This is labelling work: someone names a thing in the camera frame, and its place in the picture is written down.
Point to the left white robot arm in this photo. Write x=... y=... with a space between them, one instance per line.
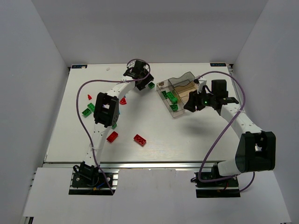
x=106 y=112

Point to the blue label sticker left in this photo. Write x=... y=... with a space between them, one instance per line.
x=78 y=66

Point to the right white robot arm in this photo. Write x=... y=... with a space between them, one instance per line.
x=256 y=149

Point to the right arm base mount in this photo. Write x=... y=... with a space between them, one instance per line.
x=222 y=189

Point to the green square lego top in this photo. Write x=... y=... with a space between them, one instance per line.
x=151 y=85

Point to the blue label sticker right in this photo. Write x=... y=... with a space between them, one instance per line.
x=218 y=65

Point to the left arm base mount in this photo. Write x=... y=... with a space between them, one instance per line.
x=89 y=180

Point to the blue label sticker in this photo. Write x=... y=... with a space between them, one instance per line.
x=78 y=66
x=218 y=65

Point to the clear narrow container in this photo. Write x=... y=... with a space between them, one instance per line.
x=165 y=86

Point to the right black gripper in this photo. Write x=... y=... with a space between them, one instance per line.
x=195 y=100

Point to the red brick lego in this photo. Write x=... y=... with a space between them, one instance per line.
x=112 y=137
x=140 y=140

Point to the clear front container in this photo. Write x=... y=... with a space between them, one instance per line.
x=189 y=106

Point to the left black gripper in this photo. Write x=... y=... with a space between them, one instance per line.
x=145 y=81

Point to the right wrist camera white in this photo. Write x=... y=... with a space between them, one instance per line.
x=200 y=82

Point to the clear brown tinted container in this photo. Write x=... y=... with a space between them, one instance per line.
x=183 y=85

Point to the green long lego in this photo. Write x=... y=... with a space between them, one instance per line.
x=170 y=95

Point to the green brick lego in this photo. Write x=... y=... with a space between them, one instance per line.
x=174 y=108
x=164 y=94
x=86 y=112

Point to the red round lego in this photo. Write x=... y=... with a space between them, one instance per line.
x=123 y=101

